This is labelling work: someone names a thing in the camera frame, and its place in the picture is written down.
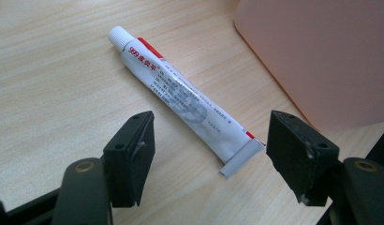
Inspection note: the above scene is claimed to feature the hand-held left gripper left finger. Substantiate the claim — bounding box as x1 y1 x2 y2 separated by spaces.
102 110 156 208

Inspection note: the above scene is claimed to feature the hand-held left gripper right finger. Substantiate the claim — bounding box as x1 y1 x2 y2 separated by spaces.
266 110 340 207

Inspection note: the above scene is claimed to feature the white ointment tube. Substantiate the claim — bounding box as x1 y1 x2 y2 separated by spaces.
107 25 267 178

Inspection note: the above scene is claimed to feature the pink plastic container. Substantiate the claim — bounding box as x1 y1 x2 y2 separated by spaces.
233 0 384 131

